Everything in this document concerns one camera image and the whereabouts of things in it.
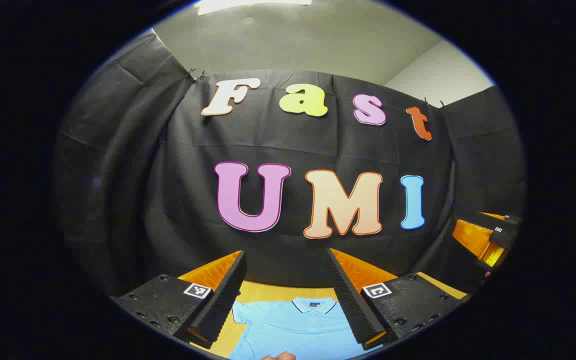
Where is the light blue T-shirt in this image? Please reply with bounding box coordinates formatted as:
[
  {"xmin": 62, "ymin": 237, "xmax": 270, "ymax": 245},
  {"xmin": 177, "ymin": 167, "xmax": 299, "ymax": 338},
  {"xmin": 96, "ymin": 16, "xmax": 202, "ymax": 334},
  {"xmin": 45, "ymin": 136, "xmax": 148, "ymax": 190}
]
[{"xmin": 227, "ymin": 296, "xmax": 369, "ymax": 360}]

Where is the white ceiling light panel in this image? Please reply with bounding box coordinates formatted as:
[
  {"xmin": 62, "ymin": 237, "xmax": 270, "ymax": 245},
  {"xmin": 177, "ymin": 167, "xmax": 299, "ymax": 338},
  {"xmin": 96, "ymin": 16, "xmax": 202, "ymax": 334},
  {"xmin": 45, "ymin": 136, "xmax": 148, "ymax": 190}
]
[{"xmin": 195, "ymin": 0, "xmax": 314, "ymax": 17}]

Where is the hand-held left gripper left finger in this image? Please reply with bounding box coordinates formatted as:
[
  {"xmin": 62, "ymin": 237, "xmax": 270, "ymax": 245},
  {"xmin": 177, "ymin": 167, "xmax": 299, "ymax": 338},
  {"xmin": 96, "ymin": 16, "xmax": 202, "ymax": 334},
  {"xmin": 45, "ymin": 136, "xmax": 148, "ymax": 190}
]
[{"xmin": 109, "ymin": 250, "xmax": 249, "ymax": 350}]

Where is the black backdrop cloth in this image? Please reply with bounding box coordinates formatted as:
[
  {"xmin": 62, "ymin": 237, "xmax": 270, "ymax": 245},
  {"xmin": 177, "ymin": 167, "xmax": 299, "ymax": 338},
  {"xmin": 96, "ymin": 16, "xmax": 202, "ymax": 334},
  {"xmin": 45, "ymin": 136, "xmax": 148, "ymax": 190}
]
[{"xmin": 53, "ymin": 32, "xmax": 526, "ymax": 301}]

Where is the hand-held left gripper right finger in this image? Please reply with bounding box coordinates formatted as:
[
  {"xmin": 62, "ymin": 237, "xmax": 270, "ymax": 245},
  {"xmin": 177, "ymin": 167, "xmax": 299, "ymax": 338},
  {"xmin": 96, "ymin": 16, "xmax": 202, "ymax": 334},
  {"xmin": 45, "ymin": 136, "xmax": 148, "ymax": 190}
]
[{"xmin": 325, "ymin": 247, "xmax": 470, "ymax": 351}]

